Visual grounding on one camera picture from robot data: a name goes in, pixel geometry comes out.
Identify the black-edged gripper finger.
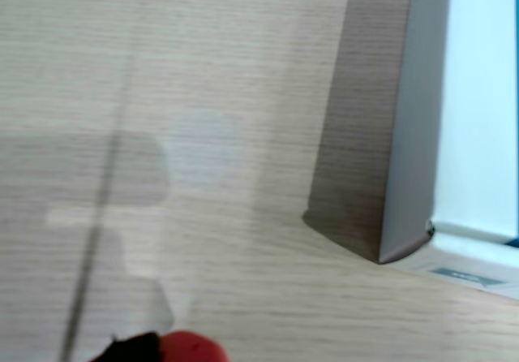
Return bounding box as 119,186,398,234
91,331,163,362

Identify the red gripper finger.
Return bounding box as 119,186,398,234
160,329,230,362

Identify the white box with grey arc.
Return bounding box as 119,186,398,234
379,0,519,299

